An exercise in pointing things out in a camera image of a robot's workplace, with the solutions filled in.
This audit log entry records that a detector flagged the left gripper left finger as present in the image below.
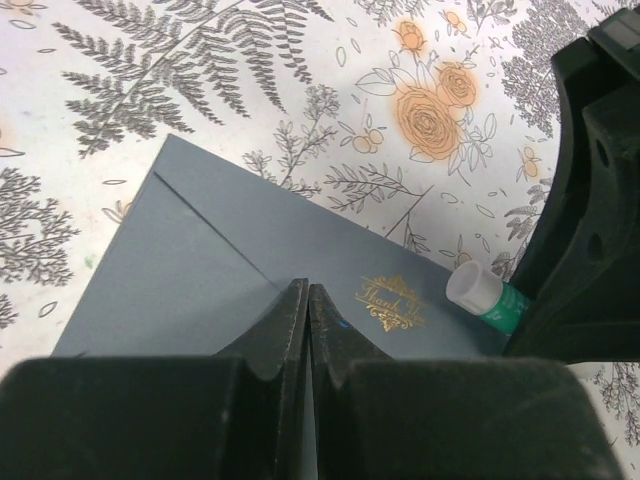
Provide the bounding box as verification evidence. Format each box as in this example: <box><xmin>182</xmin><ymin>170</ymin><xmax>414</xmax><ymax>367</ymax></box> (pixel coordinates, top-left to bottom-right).
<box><xmin>1</xmin><ymin>279</ymin><xmax>309</xmax><ymax>479</ymax></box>

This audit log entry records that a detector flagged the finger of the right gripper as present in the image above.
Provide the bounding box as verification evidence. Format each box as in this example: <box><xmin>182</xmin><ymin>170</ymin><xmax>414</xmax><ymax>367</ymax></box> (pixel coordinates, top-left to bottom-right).
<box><xmin>504</xmin><ymin>9</ymin><xmax>639</xmax><ymax>364</ymax></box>

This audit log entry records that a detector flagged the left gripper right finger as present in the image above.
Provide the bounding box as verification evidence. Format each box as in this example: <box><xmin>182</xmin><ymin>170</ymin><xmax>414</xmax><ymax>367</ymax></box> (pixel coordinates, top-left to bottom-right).
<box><xmin>308</xmin><ymin>284</ymin><xmax>623</xmax><ymax>479</ymax></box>

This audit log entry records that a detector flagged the green white glue stick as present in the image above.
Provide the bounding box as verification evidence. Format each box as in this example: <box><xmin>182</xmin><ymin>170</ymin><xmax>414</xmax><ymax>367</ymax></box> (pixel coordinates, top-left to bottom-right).
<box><xmin>445</xmin><ymin>260</ymin><xmax>531</xmax><ymax>335</ymax></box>

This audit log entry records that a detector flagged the grey envelope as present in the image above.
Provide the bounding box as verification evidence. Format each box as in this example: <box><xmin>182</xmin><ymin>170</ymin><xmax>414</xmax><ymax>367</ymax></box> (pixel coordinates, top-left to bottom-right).
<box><xmin>54</xmin><ymin>136</ymin><xmax>506</xmax><ymax>359</ymax></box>

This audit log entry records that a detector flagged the floral table mat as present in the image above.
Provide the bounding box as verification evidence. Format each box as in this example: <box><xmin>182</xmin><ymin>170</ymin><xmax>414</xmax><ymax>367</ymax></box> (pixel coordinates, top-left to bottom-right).
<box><xmin>1</xmin><ymin>1</ymin><xmax>622</xmax><ymax>369</ymax></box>

